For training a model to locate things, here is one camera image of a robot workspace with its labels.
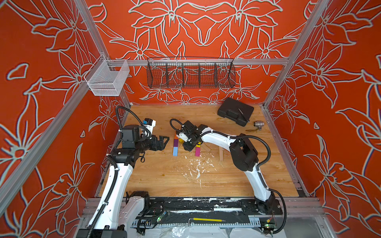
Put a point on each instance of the black plastic tool case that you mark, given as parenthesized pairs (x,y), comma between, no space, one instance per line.
(236,111)

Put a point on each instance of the light blue block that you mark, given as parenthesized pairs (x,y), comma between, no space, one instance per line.
(175,151)

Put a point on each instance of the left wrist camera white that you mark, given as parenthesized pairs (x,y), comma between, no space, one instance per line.
(149,124)

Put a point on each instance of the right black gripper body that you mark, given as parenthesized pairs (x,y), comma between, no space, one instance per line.
(191,142)

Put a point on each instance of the small silver metal fitting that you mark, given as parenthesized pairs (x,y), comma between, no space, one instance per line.
(258,125)

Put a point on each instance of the yellow pencil on rail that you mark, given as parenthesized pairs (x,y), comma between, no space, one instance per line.
(208,220)

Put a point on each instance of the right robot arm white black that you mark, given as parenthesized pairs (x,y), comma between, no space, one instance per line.
(244,155)

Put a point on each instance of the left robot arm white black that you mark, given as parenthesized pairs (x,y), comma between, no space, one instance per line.
(111,219)

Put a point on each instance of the natural wood block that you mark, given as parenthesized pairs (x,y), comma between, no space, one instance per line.
(221,154)
(206,148)

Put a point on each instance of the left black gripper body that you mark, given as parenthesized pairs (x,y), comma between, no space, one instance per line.
(154,146)

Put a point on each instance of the black wire wall basket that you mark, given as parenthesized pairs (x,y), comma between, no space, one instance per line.
(190,73)

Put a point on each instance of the white mesh wall basket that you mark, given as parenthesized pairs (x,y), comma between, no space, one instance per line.
(107,77)

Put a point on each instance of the magenta block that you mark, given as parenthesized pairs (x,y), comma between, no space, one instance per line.
(197,152)

